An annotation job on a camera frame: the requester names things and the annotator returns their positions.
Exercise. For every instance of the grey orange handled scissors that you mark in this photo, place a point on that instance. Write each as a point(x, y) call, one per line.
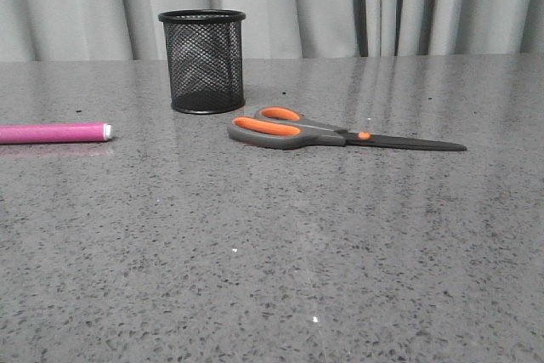
point(277, 127)

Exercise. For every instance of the pink marker pen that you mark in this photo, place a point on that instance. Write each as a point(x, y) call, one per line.
point(56, 133)

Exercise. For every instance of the black mesh pen holder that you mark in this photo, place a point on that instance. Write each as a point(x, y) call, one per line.
point(204, 58)

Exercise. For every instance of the grey curtain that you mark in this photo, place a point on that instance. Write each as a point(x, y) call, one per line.
point(129, 29)

